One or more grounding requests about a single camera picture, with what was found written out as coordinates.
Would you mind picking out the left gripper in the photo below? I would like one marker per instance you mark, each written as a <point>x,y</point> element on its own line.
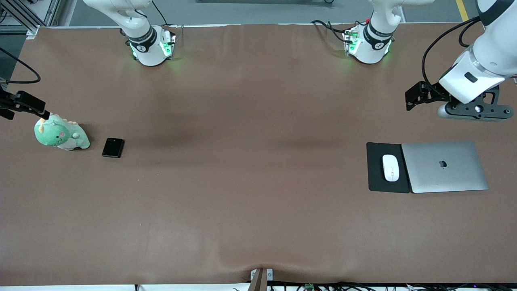
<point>431,94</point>

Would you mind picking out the white computer mouse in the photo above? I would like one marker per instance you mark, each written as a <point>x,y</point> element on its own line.
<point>390,167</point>

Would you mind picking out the black phone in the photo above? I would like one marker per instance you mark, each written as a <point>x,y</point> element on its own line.
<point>112,147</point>

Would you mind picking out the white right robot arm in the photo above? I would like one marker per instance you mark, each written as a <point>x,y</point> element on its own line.
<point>141,24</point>

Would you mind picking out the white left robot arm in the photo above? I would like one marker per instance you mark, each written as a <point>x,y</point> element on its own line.
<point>379,24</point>

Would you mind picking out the black mouse pad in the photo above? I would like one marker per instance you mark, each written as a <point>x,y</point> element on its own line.
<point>375,178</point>

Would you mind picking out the green dinosaur plush toy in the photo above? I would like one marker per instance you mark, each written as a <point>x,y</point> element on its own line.
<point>56,135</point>

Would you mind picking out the silver closed laptop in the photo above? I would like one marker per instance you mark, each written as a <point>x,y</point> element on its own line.
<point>444,165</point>

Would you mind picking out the aluminium frame profile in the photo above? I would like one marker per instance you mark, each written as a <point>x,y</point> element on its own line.
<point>30,18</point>

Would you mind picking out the metal table edge bracket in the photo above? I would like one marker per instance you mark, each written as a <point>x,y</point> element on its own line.
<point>261,279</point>

